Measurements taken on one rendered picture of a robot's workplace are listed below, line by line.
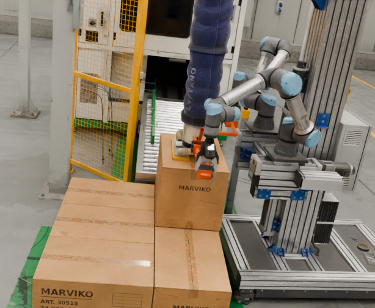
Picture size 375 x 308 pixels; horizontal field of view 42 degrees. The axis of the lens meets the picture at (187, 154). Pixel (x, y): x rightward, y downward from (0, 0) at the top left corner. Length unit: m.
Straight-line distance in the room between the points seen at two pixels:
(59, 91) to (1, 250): 1.34
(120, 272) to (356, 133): 1.75
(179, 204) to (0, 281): 1.29
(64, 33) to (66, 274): 2.12
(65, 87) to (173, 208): 1.65
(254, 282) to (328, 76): 1.40
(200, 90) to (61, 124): 1.68
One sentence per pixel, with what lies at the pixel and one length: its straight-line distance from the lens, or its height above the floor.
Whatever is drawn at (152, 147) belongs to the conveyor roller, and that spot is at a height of 0.55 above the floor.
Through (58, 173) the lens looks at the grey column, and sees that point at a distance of 4.47.
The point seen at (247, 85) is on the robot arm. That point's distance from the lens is 2.72.
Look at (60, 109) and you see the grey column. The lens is 4.26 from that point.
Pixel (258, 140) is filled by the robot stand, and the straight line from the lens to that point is 3.54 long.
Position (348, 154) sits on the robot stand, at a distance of 3.42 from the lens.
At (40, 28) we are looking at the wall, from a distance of 12.15.
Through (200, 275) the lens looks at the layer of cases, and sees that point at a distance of 2.70.
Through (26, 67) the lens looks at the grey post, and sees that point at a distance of 6.46.
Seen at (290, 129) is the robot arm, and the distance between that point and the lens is 3.03.
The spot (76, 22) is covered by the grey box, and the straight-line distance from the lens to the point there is 4.04.
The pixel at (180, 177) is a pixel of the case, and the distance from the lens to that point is 2.92.
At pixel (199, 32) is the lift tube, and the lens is 2.88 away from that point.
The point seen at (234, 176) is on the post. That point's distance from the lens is 4.29.
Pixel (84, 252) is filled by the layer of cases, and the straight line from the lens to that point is 2.79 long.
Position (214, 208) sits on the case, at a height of 0.70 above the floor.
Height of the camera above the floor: 2.08
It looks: 21 degrees down
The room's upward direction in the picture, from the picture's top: 8 degrees clockwise
